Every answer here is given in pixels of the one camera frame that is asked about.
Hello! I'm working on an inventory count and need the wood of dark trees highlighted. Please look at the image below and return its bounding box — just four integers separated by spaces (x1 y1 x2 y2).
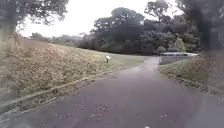
29 0 204 56

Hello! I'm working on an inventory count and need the grey asphalt path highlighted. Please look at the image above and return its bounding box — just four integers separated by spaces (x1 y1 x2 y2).
0 55 224 128

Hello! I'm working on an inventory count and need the stone kerb beside slope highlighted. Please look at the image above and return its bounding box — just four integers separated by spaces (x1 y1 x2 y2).
0 64 138 116

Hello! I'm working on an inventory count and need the low grey structure white top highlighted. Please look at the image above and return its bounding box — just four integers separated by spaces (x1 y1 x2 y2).
159 51 198 66

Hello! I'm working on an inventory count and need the leaf-strewn grass slope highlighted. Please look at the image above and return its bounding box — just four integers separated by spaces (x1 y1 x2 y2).
0 34 148 116

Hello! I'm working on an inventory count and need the flat grass verge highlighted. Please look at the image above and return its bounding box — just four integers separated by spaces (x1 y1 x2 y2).
159 53 224 93

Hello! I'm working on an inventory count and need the stone kerb beside verge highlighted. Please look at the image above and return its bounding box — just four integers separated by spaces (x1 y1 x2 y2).
159 68 224 98

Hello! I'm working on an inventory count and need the large dark tree by verge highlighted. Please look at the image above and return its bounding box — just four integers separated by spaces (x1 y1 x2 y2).
174 0 224 54

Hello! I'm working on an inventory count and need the large tree on slope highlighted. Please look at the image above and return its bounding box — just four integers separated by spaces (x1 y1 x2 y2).
0 0 70 51

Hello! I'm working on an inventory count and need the small white post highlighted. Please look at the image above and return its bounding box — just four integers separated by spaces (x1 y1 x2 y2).
105 55 112 64

